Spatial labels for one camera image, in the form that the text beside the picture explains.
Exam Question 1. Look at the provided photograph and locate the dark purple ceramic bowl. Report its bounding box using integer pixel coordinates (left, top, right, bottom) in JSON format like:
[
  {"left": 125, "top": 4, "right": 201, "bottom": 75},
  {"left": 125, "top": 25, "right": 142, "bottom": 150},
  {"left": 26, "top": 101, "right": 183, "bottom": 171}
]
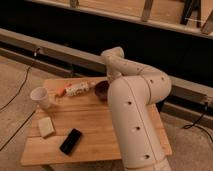
[{"left": 95, "top": 81, "right": 109, "bottom": 101}]

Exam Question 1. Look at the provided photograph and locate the white plastic bottle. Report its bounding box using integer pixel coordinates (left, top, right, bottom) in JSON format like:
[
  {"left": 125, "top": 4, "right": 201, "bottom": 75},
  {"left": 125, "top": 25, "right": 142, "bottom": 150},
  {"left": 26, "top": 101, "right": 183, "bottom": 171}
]
[{"left": 65, "top": 81, "right": 96, "bottom": 96}]

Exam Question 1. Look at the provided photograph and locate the black smartphone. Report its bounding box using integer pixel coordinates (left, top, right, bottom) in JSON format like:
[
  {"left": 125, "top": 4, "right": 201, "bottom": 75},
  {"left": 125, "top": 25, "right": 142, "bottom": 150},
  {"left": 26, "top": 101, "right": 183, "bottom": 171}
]
[{"left": 60, "top": 128, "right": 82, "bottom": 155}]

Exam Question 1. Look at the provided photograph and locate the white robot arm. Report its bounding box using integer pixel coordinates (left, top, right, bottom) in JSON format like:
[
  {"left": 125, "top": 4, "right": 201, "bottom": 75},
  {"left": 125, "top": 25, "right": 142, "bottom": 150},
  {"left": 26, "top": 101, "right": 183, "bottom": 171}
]
[{"left": 101, "top": 47, "right": 171, "bottom": 171}]

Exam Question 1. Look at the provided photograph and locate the wooden table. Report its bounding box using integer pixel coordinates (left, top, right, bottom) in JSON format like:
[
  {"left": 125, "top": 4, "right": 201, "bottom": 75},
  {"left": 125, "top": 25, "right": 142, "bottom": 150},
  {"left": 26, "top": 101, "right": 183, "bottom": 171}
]
[{"left": 19, "top": 76, "right": 173, "bottom": 167}]

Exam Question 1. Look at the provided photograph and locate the beige sponge block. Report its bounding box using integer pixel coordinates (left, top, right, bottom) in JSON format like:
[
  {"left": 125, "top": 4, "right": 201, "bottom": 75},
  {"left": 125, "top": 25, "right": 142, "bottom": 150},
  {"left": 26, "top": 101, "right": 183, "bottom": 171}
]
[{"left": 38, "top": 117, "right": 55, "bottom": 138}]

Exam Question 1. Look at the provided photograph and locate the orange handled tool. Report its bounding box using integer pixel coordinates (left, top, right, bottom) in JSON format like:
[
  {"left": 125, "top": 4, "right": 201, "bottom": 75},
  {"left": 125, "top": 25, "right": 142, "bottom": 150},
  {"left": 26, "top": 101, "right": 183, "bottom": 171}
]
[{"left": 55, "top": 83, "right": 70, "bottom": 97}]

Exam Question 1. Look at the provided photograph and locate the black cable right side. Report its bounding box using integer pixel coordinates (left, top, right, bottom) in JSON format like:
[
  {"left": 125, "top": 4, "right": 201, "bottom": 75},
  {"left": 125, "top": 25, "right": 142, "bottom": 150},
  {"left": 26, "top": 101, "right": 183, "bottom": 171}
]
[{"left": 181, "top": 98, "right": 213, "bottom": 141}]

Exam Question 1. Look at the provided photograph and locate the black cable on floor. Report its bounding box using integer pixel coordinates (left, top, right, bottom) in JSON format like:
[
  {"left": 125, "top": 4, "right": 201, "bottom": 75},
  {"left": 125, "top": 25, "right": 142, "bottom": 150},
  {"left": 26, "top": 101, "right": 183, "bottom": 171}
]
[{"left": 0, "top": 47, "right": 42, "bottom": 152}]

